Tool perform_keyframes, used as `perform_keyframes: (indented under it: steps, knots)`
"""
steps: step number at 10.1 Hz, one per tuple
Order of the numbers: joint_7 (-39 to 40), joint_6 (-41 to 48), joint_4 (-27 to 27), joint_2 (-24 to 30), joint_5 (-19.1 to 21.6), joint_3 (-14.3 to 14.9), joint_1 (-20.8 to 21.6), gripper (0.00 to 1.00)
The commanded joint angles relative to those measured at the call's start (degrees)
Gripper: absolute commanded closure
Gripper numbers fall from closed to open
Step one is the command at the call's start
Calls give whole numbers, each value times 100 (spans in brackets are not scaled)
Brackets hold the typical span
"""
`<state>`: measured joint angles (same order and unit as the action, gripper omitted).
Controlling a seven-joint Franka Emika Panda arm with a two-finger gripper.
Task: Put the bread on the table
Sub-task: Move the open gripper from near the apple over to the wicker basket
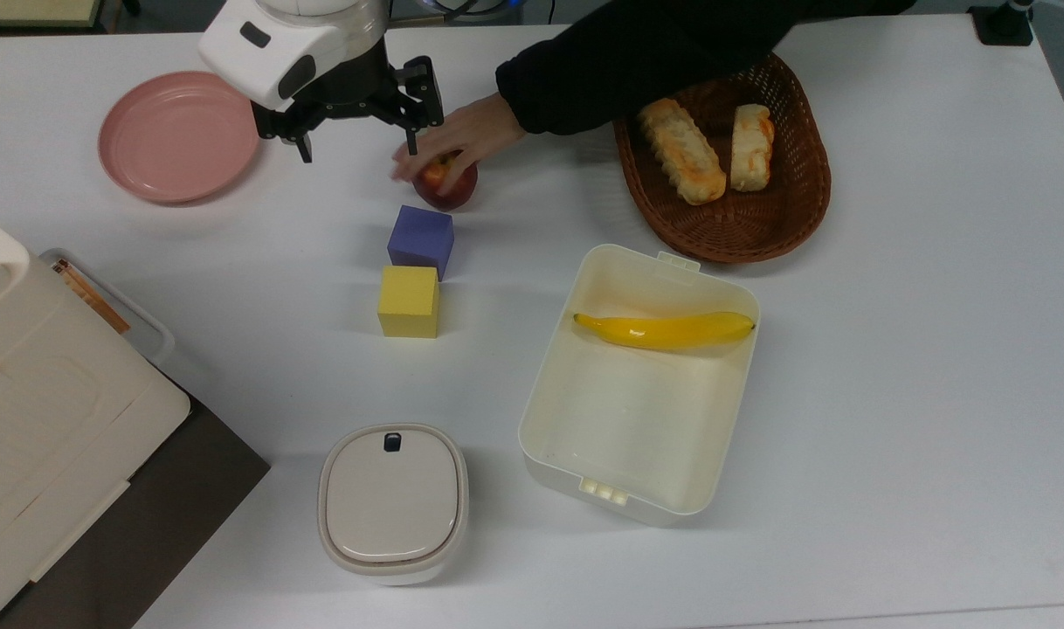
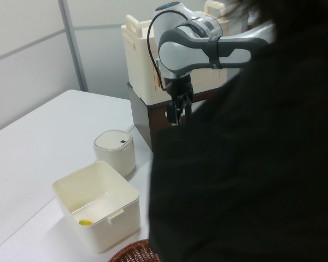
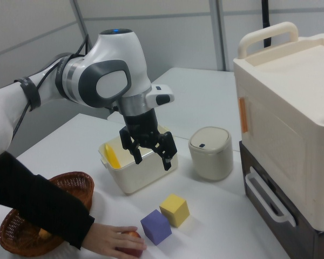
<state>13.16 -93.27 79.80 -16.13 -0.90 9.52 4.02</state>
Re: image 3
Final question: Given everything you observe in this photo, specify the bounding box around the white drawer handle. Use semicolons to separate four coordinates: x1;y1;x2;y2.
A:
245;173;297;227

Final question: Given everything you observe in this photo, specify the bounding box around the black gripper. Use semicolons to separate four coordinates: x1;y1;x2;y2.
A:
119;107;177;172

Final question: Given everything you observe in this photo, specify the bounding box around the grey velcro cable strap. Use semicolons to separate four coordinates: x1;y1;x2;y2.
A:
14;76;42;111

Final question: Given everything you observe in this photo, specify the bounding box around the purple foam cube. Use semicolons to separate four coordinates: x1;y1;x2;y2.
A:
140;209;172;247

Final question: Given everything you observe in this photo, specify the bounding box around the orange cabinet door handle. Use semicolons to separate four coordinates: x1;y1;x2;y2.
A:
238;97;249;133

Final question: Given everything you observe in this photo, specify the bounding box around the yellow toy banana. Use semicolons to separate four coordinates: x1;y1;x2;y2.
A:
104;143;122;169

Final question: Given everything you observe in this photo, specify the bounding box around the black vertical pole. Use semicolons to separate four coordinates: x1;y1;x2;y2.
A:
260;0;273;49

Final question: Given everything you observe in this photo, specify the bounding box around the cream toy cabinet with handles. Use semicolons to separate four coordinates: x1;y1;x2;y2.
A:
233;22;324;231

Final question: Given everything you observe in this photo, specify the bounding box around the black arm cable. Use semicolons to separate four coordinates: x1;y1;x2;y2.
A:
11;34;89;140

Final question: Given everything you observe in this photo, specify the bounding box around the yellowish bread piece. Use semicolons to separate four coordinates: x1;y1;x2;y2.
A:
38;228;51;241

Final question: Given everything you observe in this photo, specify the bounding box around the small white trash can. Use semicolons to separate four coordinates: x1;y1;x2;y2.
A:
188;126;234;182

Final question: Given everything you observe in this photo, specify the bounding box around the brown wicker basket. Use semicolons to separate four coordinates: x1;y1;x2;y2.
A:
0;171;95;258

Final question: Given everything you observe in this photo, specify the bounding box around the red apple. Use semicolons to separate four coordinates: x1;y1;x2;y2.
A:
115;230;144;257

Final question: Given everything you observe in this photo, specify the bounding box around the person's bare hand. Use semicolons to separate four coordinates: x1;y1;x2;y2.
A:
90;222;147;255

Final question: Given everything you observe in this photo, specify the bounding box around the white rectangular plastic bin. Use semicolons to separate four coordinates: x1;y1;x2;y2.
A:
98;125;179;195

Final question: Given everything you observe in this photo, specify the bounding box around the black-sleeved forearm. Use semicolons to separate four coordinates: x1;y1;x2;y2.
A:
0;151;96;250

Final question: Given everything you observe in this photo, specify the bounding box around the dark brown drawer unit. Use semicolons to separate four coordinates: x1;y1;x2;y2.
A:
238;140;324;259

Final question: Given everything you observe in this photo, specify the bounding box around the yellow foam cube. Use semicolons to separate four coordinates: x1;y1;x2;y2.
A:
159;193;191;228

